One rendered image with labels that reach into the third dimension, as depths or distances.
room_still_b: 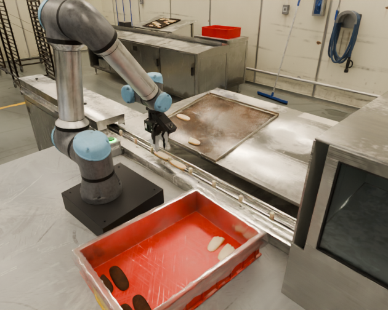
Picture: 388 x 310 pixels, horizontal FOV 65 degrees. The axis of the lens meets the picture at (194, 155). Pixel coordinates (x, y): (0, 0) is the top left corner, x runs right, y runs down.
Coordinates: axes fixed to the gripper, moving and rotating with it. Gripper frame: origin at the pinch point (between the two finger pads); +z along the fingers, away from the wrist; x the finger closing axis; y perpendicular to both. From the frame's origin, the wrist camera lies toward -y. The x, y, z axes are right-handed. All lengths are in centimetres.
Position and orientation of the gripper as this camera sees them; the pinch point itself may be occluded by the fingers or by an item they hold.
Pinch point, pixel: (161, 148)
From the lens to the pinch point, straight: 147.3
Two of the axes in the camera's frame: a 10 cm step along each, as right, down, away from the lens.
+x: -6.8, 3.6, -6.4
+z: 0.1, 8.7, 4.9
